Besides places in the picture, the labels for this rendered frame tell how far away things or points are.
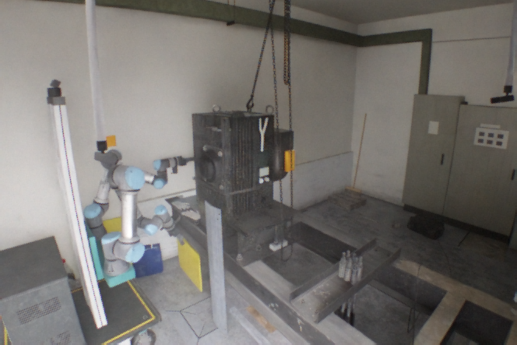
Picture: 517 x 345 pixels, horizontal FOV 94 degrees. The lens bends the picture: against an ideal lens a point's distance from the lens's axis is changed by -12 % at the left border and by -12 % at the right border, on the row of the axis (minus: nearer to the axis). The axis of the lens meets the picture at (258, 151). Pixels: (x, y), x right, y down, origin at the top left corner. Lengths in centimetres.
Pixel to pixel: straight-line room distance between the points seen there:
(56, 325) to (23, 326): 16
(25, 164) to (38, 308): 123
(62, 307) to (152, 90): 189
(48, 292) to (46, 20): 193
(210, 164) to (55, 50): 156
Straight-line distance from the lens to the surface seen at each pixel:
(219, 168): 187
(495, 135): 405
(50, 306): 191
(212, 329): 243
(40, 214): 282
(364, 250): 213
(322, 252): 254
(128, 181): 154
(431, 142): 424
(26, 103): 264
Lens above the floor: 180
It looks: 13 degrees down
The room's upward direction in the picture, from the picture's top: straight up
